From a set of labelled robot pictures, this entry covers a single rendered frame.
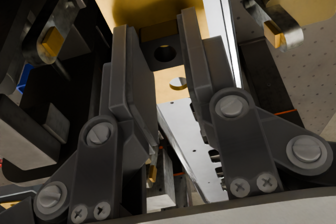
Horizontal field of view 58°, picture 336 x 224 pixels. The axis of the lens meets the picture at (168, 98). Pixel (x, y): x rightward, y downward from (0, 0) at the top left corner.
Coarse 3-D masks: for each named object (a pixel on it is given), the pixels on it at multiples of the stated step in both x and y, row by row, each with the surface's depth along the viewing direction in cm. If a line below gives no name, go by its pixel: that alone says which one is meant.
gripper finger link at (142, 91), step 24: (120, 48) 10; (120, 72) 10; (144, 72) 12; (120, 96) 9; (144, 96) 11; (120, 120) 9; (144, 120) 10; (144, 144) 10; (72, 168) 9; (48, 192) 8; (48, 216) 8
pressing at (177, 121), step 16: (208, 0) 42; (224, 0) 43; (208, 16) 45; (224, 16) 45; (224, 32) 47; (176, 80) 55; (240, 80) 57; (160, 112) 62; (176, 112) 62; (192, 112) 63; (176, 128) 67; (192, 128) 67; (176, 144) 71; (192, 144) 73; (208, 144) 73; (192, 160) 79; (208, 160) 80; (192, 176) 86; (208, 176) 87; (208, 192) 96; (224, 192) 97
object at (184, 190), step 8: (168, 144) 106; (168, 152) 104; (176, 160) 102; (176, 168) 100; (176, 176) 97; (184, 176) 97; (176, 184) 96; (184, 184) 95; (176, 192) 94; (184, 192) 93; (176, 200) 93; (184, 200) 92; (160, 208) 93; (168, 208) 92
